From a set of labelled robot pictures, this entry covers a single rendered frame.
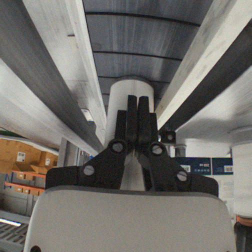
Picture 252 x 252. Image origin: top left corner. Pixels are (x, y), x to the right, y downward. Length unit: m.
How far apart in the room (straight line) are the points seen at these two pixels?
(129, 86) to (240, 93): 0.14
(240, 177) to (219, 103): 0.18
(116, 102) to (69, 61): 0.12
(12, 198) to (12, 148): 7.56
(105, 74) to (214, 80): 0.15
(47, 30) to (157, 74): 0.14
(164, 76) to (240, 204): 0.30
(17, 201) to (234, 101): 9.23
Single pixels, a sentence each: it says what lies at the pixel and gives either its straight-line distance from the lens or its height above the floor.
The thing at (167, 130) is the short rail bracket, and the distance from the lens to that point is 0.32.
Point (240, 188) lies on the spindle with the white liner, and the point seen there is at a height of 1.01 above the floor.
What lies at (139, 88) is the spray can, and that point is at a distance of 0.16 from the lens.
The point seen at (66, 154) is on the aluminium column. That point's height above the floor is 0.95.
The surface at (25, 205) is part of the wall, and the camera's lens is 9.08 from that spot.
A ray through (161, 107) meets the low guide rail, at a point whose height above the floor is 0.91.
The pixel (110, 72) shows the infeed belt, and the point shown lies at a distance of 0.16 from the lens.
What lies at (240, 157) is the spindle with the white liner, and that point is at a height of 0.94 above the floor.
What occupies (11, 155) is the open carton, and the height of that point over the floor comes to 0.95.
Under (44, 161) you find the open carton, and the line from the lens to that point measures 2.66.
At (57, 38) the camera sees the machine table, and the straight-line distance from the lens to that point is 0.22.
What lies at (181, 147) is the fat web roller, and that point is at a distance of 0.53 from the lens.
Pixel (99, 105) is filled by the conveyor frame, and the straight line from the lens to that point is 0.25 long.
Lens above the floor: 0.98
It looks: 17 degrees down
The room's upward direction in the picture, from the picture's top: 176 degrees counter-clockwise
